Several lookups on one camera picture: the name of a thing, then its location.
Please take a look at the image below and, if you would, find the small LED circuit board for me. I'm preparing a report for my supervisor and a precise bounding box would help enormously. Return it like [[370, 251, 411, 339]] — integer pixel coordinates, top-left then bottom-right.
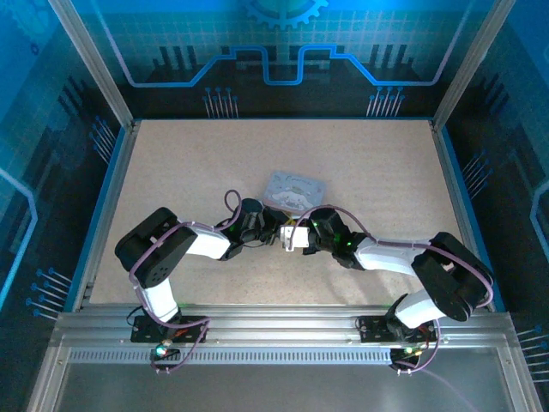
[[149, 341, 179, 362], [390, 345, 425, 361]]

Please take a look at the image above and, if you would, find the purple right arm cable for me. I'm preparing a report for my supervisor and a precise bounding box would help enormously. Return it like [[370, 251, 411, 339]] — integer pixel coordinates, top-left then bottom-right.
[[287, 205, 494, 412]]

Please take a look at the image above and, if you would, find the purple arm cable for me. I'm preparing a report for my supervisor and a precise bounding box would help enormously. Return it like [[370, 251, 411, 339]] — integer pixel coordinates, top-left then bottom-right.
[[287, 205, 494, 412], [127, 190, 244, 375]]

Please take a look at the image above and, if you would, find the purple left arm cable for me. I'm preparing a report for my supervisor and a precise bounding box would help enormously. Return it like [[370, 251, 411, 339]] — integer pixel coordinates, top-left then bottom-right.
[[127, 190, 244, 375]]

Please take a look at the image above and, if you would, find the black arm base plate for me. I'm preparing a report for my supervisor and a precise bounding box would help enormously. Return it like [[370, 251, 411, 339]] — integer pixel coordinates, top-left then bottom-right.
[[130, 315, 208, 344], [358, 316, 439, 344]]

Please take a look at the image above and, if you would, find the aluminium front rail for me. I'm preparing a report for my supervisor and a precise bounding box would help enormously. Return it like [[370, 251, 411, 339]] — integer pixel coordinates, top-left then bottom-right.
[[49, 303, 518, 351]]

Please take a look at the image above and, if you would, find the aluminium side rail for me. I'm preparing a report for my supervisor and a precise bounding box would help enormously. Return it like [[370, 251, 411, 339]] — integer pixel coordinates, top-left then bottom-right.
[[70, 119, 142, 312], [430, 119, 508, 312]]

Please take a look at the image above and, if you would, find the perforated cable duct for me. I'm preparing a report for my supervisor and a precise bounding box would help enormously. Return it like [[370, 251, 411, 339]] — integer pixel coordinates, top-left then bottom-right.
[[67, 348, 395, 367]]

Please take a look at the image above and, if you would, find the aluminium frame post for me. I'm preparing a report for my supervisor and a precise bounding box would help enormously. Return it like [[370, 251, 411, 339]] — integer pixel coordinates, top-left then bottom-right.
[[431, 0, 516, 130], [48, 0, 137, 130]]

